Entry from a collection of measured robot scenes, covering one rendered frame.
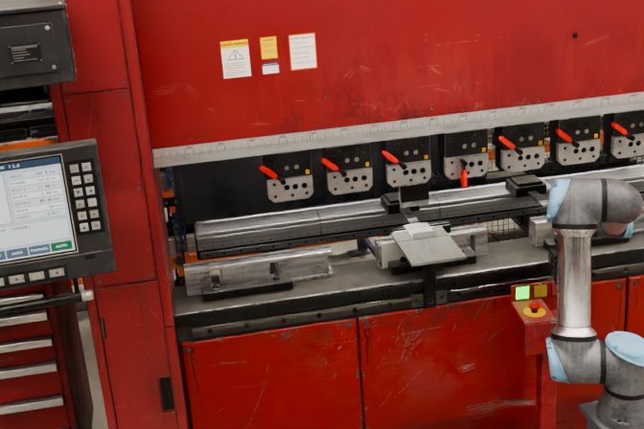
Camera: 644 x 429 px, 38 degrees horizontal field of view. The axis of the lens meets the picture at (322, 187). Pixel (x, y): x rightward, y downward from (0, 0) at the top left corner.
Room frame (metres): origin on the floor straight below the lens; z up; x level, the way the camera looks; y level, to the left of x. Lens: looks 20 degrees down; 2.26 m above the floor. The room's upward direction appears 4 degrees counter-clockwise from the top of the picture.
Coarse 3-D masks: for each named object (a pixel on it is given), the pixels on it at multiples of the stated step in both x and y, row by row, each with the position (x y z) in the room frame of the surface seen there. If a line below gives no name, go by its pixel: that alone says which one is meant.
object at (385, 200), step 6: (390, 192) 3.23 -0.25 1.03; (396, 192) 3.23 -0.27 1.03; (384, 198) 3.21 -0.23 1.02; (390, 198) 3.17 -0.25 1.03; (396, 198) 3.17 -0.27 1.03; (384, 204) 3.18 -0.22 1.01; (390, 204) 3.15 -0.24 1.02; (396, 204) 3.15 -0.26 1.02; (390, 210) 3.14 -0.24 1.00; (396, 210) 3.15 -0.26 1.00; (402, 210) 3.13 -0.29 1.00; (408, 210) 3.12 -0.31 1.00; (414, 210) 3.16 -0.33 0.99; (408, 216) 3.06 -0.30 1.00; (414, 216) 3.05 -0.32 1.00; (408, 222) 3.02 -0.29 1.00; (414, 222) 3.00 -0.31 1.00
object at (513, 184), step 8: (520, 176) 3.30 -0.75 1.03; (528, 176) 3.30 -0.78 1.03; (536, 176) 3.29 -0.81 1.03; (512, 184) 3.26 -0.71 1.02; (520, 184) 3.23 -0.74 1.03; (528, 184) 3.23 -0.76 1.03; (536, 184) 3.24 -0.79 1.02; (544, 184) 3.24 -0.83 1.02; (512, 192) 3.25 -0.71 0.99; (520, 192) 3.22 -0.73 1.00; (528, 192) 3.21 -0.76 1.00; (536, 192) 3.20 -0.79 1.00; (544, 192) 3.23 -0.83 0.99; (536, 200) 3.14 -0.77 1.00; (544, 200) 3.12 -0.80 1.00
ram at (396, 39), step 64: (192, 0) 2.82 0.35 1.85; (256, 0) 2.85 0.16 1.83; (320, 0) 2.88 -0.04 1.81; (384, 0) 2.92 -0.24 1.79; (448, 0) 2.95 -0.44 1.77; (512, 0) 2.98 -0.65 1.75; (576, 0) 3.01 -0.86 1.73; (640, 0) 3.05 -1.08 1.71; (192, 64) 2.82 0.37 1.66; (256, 64) 2.85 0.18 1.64; (320, 64) 2.88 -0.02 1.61; (384, 64) 2.91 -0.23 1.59; (448, 64) 2.95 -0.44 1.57; (512, 64) 2.98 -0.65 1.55; (576, 64) 3.01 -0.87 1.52; (640, 64) 3.05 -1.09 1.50; (192, 128) 2.82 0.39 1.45; (256, 128) 2.85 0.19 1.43; (320, 128) 2.88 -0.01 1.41; (448, 128) 2.95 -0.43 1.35
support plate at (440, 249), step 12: (432, 228) 2.95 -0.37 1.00; (396, 240) 2.87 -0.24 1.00; (408, 240) 2.86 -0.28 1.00; (420, 240) 2.85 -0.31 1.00; (432, 240) 2.85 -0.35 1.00; (444, 240) 2.84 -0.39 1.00; (408, 252) 2.77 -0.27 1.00; (420, 252) 2.76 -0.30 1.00; (432, 252) 2.75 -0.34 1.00; (444, 252) 2.75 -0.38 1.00; (456, 252) 2.74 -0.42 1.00; (420, 264) 2.68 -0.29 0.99
